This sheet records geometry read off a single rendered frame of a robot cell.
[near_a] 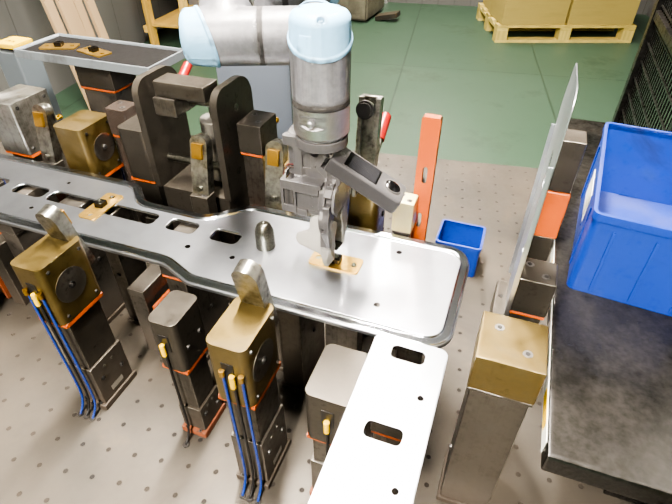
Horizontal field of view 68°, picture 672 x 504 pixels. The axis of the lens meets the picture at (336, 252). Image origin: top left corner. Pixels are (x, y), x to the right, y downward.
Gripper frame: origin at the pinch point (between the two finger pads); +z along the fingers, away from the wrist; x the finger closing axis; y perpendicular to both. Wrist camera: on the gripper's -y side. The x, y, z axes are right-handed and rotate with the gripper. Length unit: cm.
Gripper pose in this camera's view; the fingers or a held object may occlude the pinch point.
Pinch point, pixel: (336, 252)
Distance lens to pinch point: 78.8
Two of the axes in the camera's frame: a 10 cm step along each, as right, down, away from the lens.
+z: 0.0, 7.8, 6.3
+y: -9.4, -2.2, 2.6
